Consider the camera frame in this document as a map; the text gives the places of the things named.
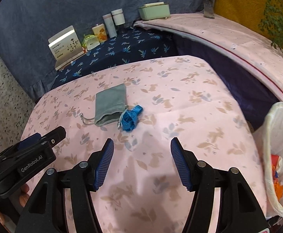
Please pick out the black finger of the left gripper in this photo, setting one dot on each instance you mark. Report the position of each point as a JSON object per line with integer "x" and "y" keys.
{"x": 54, "y": 137}

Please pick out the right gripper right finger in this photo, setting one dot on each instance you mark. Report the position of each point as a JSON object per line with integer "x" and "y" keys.
{"x": 239, "y": 210}

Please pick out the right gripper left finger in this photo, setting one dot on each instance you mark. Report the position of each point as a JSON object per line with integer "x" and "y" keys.
{"x": 45, "y": 210}

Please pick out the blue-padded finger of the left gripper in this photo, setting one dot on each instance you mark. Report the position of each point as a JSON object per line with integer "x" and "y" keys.
{"x": 29, "y": 141}

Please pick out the grey drawstring pouch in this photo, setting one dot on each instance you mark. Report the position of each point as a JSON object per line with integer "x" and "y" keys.
{"x": 109, "y": 106}

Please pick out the blue wrapper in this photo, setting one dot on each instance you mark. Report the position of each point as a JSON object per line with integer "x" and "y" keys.
{"x": 129, "y": 119}

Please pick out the trash bin with white liner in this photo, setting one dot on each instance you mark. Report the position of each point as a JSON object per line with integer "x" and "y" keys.
{"x": 269, "y": 141}

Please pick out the person's left hand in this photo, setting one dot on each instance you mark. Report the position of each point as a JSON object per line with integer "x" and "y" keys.
{"x": 23, "y": 198}

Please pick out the orange wrapper in bin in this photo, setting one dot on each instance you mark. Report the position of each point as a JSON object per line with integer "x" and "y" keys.
{"x": 277, "y": 186}

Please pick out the red cup in bin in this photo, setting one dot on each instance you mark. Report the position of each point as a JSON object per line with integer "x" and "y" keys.
{"x": 276, "y": 162}

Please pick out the white floral card box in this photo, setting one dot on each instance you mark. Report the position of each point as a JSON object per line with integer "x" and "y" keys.
{"x": 65, "y": 47}

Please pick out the pink rabbit-print tablecloth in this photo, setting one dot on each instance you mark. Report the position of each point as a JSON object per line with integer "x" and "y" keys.
{"x": 181, "y": 97}

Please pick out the small green white packet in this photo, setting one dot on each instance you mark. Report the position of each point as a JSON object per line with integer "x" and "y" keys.
{"x": 90, "y": 42}

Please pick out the dark purple cloth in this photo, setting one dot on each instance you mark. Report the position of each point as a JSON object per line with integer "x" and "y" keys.
{"x": 254, "y": 98}

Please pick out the blue-grey sofa cover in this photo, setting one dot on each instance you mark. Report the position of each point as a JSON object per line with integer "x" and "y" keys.
{"x": 27, "y": 25}

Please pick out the orange patterned tin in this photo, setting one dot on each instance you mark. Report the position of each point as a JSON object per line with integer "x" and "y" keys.
{"x": 100, "y": 32}

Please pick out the navy floral cloth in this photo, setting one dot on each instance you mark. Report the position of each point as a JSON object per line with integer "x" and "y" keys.
{"x": 137, "y": 44}

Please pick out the tall white tube bottle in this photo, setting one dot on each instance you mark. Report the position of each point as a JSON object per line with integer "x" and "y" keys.
{"x": 110, "y": 26}

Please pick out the white cylindrical jar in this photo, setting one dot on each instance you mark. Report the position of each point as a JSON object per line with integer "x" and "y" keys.
{"x": 118, "y": 17}

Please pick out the mint green tissue box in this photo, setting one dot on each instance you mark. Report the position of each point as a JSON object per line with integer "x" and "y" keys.
{"x": 154, "y": 11}

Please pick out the pale pink dotted cloth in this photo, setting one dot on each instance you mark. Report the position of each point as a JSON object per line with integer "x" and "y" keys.
{"x": 247, "y": 48}

